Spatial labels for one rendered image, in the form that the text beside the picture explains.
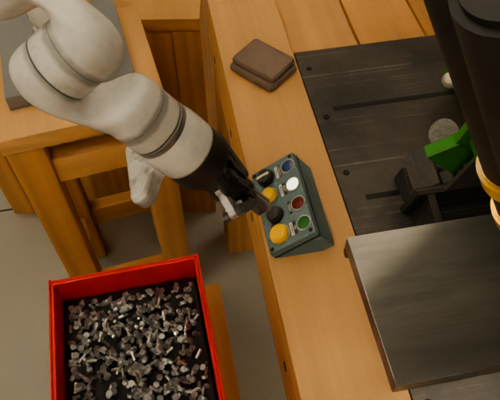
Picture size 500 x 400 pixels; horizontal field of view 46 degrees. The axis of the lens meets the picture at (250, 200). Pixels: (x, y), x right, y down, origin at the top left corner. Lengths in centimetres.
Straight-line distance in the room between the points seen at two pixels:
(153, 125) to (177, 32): 87
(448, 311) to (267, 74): 61
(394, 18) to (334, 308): 68
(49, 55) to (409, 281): 40
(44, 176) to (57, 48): 72
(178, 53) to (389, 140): 66
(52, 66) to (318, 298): 49
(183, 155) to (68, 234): 82
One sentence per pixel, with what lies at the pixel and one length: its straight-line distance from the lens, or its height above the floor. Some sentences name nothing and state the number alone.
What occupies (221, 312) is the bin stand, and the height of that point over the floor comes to 80.
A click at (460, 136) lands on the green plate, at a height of 112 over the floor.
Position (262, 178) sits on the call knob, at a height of 94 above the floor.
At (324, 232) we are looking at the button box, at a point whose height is 93.
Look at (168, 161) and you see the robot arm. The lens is 63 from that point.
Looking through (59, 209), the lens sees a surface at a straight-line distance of 134.
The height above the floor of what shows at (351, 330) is 90.
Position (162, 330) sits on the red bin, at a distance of 86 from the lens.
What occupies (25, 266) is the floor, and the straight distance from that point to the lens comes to 203.
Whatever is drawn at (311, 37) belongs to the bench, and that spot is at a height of 88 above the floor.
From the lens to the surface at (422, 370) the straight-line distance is 58.
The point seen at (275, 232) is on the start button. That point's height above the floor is 93.
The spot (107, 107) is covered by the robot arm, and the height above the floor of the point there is 124.
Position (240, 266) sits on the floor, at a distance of 190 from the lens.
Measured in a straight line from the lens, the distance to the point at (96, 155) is 124.
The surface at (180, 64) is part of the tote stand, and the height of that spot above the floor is 65.
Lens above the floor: 166
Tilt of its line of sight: 55 degrees down
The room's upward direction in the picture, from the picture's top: straight up
